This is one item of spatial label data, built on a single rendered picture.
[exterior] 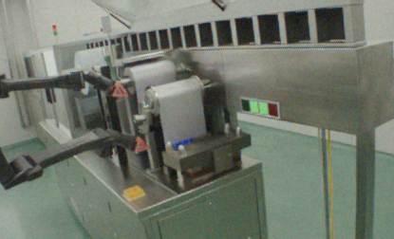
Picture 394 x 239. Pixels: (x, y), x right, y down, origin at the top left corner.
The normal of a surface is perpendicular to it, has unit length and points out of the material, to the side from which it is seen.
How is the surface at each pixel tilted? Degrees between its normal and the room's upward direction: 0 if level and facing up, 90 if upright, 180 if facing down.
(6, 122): 90
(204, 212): 90
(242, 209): 90
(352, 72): 90
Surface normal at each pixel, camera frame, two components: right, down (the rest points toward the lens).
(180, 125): 0.54, 0.14
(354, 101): -0.83, 0.26
